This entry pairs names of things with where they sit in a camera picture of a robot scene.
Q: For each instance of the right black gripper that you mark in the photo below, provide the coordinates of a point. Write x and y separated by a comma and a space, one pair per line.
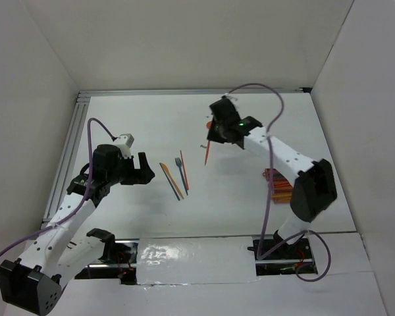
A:
212, 136

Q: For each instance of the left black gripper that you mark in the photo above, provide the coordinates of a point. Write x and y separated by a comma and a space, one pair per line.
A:
147, 174

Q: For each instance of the orange spoon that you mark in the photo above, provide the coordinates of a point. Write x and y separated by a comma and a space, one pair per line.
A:
208, 125

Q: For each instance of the yellow knife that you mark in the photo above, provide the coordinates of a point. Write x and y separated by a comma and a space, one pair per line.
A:
175, 184

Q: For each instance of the blue fork handle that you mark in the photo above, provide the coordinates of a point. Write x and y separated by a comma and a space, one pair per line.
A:
178, 163

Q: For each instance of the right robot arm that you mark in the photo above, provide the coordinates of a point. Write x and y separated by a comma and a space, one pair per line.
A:
313, 182

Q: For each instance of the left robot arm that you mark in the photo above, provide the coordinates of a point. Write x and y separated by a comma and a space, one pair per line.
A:
36, 280

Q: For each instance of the pink top container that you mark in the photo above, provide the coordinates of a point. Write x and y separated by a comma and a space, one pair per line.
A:
267, 173

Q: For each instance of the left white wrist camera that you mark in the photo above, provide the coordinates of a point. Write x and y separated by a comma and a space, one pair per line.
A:
124, 143

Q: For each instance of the aluminium frame rail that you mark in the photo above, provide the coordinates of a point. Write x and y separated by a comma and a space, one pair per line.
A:
92, 93

